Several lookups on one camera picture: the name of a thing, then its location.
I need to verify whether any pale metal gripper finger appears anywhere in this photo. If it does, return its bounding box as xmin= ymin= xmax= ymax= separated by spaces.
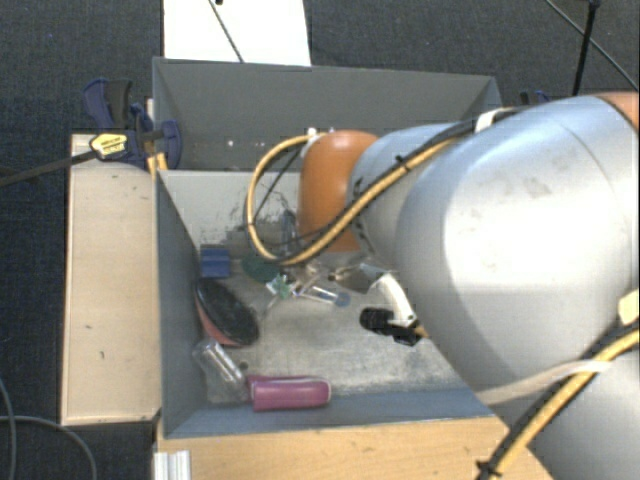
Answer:
xmin=294 ymin=284 xmax=352 ymax=309

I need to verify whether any dark green round object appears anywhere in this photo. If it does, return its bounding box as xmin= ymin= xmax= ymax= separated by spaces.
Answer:
xmin=241 ymin=254 xmax=282 ymax=284

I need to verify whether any black and red oval disc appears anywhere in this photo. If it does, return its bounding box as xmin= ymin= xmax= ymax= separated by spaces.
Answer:
xmin=194 ymin=277 xmax=262 ymax=348

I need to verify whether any pink flat block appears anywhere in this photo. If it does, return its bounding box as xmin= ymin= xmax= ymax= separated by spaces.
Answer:
xmin=246 ymin=374 xmax=333 ymax=413

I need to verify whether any blue block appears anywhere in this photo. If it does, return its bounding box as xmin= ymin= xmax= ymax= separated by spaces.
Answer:
xmin=200 ymin=244 xmax=232 ymax=279

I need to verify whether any clear plastic bottle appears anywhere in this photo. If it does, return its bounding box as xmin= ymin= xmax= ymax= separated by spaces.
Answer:
xmin=191 ymin=338 xmax=250 ymax=402

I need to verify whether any grey metal bin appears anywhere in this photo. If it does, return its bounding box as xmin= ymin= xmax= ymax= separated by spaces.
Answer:
xmin=151 ymin=56 xmax=504 ymax=440

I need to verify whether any pale wood flat board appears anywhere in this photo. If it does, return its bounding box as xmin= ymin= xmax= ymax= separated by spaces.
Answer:
xmin=60 ymin=133 xmax=164 ymax=427

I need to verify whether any black cylinder on white bracket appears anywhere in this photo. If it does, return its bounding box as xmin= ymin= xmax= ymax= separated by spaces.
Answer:
xmin=358 ymin=272 xmax=422 ymax=348

